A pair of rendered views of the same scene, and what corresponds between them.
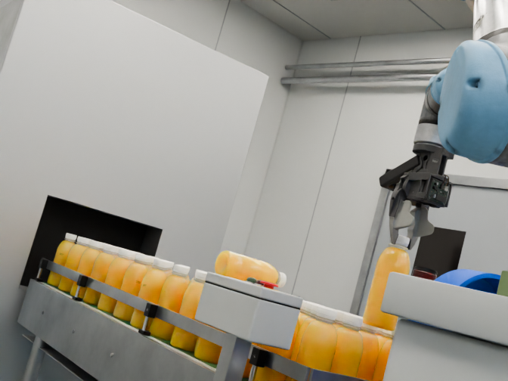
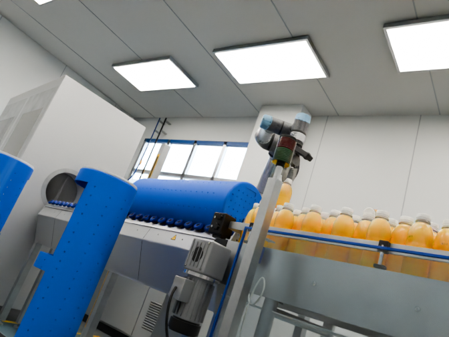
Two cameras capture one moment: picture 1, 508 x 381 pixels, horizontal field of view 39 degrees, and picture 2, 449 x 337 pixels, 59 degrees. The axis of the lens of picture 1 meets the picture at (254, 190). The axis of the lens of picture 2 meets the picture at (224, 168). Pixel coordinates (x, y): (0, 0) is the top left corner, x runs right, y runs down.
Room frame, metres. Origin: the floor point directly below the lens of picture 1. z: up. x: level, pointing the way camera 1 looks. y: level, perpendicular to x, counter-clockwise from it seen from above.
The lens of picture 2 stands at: (3.14, -0.84, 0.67)
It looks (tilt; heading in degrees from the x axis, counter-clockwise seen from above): 18 degrees up; 172
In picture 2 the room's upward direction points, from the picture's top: 20 degrees clockwise
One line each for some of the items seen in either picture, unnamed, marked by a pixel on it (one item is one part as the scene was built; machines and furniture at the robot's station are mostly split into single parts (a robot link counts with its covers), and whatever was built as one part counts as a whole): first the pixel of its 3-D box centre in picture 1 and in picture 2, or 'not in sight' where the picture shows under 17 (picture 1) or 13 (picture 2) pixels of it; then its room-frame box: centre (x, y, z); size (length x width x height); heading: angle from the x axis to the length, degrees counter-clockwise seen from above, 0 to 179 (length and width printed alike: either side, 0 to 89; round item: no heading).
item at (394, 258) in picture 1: (388, 285); (282, 200); (1.49, -0.32, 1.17); 0.07 x 0.07 x 0.19
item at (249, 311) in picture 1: (246, 308); not in sight; (1.42, -0.05, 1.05); 0.20 x 0.10 x 0.10; 33
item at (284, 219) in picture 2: not in sight; (281, 230); (1.74, -0.37, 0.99); 0.07 x 0.07 x 0.19
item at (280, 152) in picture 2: not in sight; (282, 157); (1.92, -0.50, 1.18); 0.06 x 0.06 x 0.05
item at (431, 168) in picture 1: (426, 176); (290, 154); (1.47, -0.34, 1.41); 0.09 x 0.08 x 0.12; 33
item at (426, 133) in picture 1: (433, 140); (296, 139); (1.48, -0.33, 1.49); 0.08 x 0.08 x 0.05
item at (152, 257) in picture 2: not in sight; (115, 243); (0.53, -0.97, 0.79); 2.17 x 0.29 x 0.34; 33
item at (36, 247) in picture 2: not in sight; (19, 282); (-0.26, -1.57, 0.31); 0.06 x 0.06 x 0.63; 33
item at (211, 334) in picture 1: (131, 299); not in sight; (2.04, 0.25, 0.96); 1.60 x 0.01 x 0.03; 33
